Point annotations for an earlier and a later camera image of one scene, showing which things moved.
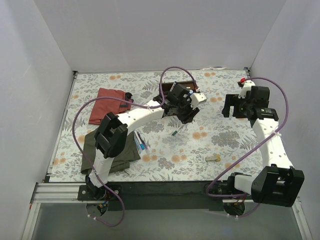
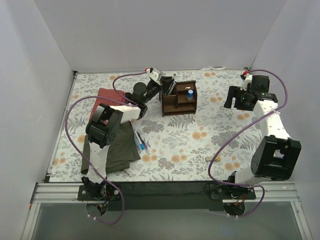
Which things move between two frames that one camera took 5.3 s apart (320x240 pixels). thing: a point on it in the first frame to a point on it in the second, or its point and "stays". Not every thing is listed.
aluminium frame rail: (51, 193) stays
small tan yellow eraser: (216, 158) stays
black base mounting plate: (158, 196) stays
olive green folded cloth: (120, 162) stays
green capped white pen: (176, 131) to (168, 89)
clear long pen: (137, 142) to (144, 145)
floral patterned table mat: (157, 125) stays
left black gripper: (188, 114) to (162, 81)
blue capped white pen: (141, 145) stays
